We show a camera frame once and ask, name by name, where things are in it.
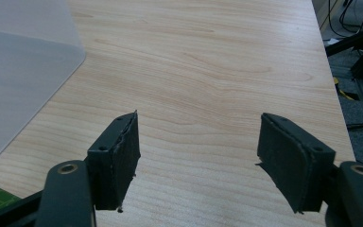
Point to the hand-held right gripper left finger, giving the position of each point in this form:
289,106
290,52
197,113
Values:
113,164

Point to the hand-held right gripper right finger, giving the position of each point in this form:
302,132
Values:
293,164

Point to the clear plastic storage box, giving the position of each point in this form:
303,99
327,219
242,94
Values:
19,78

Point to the yellow black tape strip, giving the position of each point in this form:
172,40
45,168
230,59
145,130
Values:
343,92

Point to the black metal stand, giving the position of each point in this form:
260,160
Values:
359,47

